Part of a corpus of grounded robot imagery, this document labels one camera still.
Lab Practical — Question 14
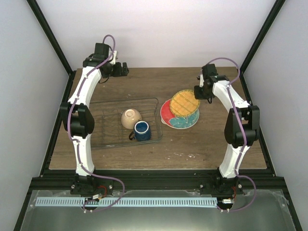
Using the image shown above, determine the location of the yellow woven pattern plate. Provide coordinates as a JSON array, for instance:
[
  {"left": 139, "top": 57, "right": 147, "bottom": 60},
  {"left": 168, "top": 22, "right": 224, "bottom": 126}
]
[{"left": 169, "top": 89, "right": 200, "bottom": 117}]

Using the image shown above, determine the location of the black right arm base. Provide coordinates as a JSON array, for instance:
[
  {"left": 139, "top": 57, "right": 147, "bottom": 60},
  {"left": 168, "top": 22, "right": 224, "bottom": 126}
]
[{"left": 198, "top": 173, "right": 239, "bottom": 195}]

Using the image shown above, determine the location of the red and teal plate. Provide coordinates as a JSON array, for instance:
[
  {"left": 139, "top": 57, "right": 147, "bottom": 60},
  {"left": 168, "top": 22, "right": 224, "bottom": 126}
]
[{"left": 160, "top": 99, "right": 200, "bottom": 129}]

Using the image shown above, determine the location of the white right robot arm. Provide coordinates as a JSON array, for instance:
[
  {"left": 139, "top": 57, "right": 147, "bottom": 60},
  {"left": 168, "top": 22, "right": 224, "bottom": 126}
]
[{"left": 194, "top": 64, "right": 260, "bottom": 194}]

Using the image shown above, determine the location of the black wire dish rack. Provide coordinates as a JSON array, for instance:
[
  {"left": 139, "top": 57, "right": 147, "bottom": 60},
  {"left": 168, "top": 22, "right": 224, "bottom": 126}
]
[{"left": 90, "top": 98, "right": 163, "bottom": 149}]

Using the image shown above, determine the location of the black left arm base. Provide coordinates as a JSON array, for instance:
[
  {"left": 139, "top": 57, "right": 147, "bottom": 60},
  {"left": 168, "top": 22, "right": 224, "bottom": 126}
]
[{"left": 70, "top": 174, "right": 114, "bottom": 196}]

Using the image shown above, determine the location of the light blue slotted cable duct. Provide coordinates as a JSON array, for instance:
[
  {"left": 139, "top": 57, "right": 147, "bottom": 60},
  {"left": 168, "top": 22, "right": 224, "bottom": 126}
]
[{"left": 35, "top": 197, "right": 218, "bottom": 208}]

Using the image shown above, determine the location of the dark blue ceramic mug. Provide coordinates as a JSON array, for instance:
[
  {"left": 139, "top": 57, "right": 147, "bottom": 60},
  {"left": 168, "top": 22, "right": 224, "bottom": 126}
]
[{"left": 128, "top": 121, "right": 151, "bottom": 141}]

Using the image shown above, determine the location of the beige ceramic bowl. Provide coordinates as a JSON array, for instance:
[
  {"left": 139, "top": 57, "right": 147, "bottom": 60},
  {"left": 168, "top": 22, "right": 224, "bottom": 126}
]
[{"left": 121, "top": 109, "right": 142, "bottom": 129}]

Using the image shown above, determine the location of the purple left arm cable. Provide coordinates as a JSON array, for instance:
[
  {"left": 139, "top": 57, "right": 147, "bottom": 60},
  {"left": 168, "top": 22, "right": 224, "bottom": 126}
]
[{"left": 66, "top": 34, "right": 126, "bottom": 214}]

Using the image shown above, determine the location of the black aluminium frame rail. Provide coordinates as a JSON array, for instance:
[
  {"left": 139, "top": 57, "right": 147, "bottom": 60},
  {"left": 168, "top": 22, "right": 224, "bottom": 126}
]
[{"left": 31, "top": 169, "right": 286, "bottom": 192}]

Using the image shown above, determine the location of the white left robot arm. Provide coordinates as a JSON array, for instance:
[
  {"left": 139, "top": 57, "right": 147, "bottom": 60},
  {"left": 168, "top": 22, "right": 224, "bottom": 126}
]
[{"left": 60, "top": 43, "right": 129, "bottom": 177}]

